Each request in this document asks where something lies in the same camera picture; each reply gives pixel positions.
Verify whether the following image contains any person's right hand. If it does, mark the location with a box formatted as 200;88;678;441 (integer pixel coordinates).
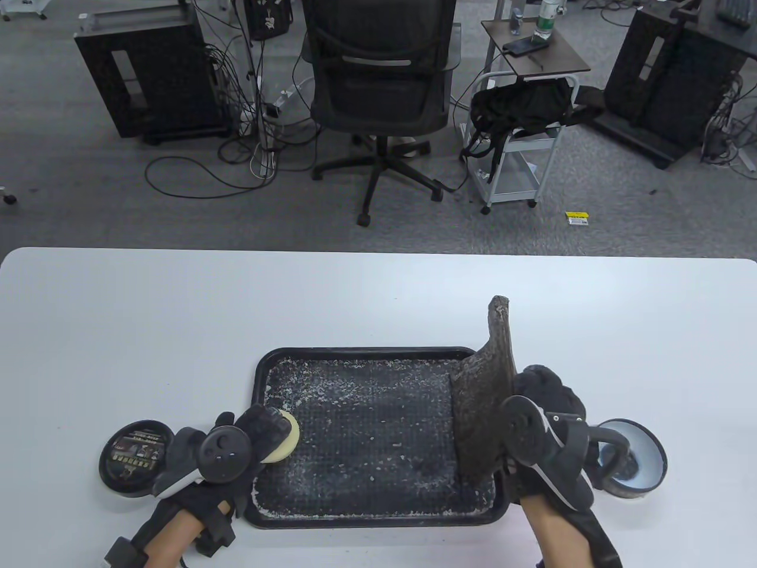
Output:
502;366;595;515

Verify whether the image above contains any person's left hand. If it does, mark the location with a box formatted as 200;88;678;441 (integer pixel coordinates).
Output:
151;405;289;519

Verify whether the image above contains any yellow round sponge pad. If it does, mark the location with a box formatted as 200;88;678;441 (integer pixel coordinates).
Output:
260;411;301;464

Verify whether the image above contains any brown leather bag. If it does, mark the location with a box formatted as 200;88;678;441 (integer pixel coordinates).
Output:
451;295;516;483

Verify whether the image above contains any black leather care cream tin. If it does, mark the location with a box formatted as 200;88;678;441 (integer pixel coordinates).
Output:
594;419;668;499

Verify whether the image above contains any black round labelled tin lid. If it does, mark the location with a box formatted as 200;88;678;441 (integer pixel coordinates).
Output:
99;420;176;498

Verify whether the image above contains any person's left forearm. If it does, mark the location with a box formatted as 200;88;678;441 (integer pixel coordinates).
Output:
106;491;237;568

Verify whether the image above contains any person's right forearm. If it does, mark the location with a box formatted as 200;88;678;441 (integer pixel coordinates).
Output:
523;491;623;568

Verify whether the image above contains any black white hand controller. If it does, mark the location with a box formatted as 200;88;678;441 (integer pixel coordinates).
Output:
153;426;256;499
500;395;633;512

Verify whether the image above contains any black plastic tray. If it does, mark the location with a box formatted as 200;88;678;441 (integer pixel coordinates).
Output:
242;346;510;529

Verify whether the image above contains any white rolling cart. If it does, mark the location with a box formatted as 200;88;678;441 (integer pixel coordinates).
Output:
467;71;579;215

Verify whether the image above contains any white power strip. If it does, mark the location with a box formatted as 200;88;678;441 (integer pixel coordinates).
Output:
251;145;279;178

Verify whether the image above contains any black backpack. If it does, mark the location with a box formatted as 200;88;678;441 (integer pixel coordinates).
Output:
460;79;605;181

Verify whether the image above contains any brown side table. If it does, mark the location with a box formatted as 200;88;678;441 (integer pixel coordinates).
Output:
481;18;591;78

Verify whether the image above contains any black wheeled cabinet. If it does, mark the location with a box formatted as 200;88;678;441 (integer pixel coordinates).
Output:
74;0;228;146
594;0;757;169

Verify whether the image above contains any black smartphone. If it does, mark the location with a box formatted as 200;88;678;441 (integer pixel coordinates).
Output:
504;37;551;57

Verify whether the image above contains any black mesh office chair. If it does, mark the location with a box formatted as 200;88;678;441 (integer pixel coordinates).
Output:
302;0;463;225

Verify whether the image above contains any white desk leg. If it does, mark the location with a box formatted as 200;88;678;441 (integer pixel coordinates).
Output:
234;0;267;154

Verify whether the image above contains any clear bottle green label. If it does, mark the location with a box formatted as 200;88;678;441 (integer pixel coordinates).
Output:
535;0;561;41

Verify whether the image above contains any black pouch white print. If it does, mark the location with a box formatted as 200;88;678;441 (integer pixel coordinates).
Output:
242;0;293;41

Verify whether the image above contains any white wheeled base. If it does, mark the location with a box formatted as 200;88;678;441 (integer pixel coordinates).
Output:
0;0;48;21

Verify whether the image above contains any black wrist camera unit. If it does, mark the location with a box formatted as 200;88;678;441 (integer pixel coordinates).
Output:
105;535;150;568

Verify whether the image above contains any black looped floor cable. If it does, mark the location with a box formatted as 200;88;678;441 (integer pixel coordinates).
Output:
145;155;279;199

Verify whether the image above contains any tangled cable bundle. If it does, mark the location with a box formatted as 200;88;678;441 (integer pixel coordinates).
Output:
701;71;757;178

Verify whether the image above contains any black cable bundle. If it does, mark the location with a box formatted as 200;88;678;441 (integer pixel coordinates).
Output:
195;0;264;163

